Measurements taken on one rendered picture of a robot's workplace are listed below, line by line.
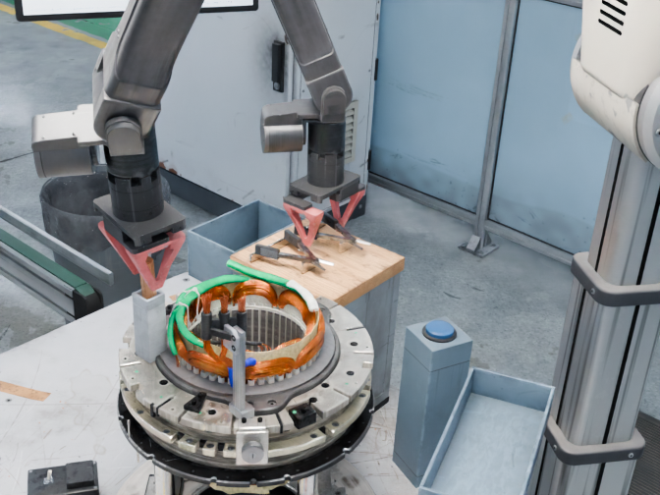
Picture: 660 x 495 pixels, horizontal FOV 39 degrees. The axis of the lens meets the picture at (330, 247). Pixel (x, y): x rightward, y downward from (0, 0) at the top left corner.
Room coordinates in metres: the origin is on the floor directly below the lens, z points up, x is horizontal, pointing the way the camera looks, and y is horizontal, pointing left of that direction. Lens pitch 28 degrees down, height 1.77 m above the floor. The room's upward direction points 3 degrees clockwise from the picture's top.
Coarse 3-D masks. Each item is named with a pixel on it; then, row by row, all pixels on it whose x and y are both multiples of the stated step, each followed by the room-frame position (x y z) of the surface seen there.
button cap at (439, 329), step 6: (426, 324) 1.13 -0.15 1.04; (432, 324) 1.13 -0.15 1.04; (438, 324) 1.13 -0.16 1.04; (444, 324) 1.13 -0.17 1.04; (450, 324) 1.13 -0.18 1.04; (426, 330) 1.12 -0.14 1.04; (432, 330) 1.11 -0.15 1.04; (438, 330) 1.11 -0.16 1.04; (444, 330) 1.11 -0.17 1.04; (450, 330) 1.12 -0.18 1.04; (432, 336) 1.11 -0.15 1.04; (438, 336) 1.10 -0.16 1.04; (444, 336) 1.10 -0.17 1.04; (450, 336) 1.11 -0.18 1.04
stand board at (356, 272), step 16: (304, 224) 1.38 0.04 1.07; (272, 240) 1.32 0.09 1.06; (320, 240) 1.33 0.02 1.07; (240, 256) 1.26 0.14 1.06; (320, 256) 1.27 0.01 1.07; (336, 256) 1.27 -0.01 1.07; (352, 256) 1.28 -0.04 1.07; (368, 256) 1.28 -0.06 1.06; (384, 256) 1.28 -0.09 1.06; (400, 256) 1.29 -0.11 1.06; (240, 272) 1.25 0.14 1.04; (272, 272) 1.22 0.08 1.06; (288, 272) 1.22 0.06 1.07; (320, 272) 1.22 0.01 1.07; (336, 272) 1.23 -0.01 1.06; (352, 272) 1.23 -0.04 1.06; (368, 272) 1.23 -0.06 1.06; (384, 272) 1.24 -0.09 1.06; (320, 288) 1.18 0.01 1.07; (336, 288) 1.18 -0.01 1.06; (352, 288) 1.18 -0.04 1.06; (368, 288) 1.21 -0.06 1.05
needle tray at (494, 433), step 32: (480, 384) 0.99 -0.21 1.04; (512, 384) 0.98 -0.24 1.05; (544, 384) 0.97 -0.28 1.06; (480, 416) 0.95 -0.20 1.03; (512, 416) 0.95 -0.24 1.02; (544, 416) 0.90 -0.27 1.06; (448, 448) 0.88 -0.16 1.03; (480, 448) 0.89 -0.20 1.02; (512, 448) 0.89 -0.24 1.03; (448, 480) 0.83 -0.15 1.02; (480, 480) 0.83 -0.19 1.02; (512, 480) 0.83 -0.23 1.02
